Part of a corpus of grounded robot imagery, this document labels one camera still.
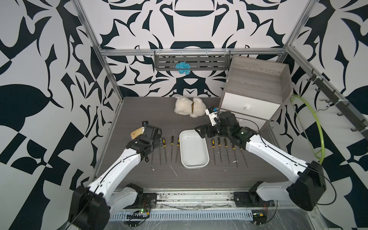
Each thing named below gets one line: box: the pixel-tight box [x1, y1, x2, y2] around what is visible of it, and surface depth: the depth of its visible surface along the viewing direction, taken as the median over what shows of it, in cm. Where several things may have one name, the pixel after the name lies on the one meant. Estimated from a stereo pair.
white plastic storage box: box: [179, 128, 210, 170], surface depth 91 cm
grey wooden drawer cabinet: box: [218, 55, 292, 134], surface depth 86 cm
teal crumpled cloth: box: [175, 61, 192, 75], surface depth 93 cm
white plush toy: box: [173, 96, 207, 118], surface depth 105 cm
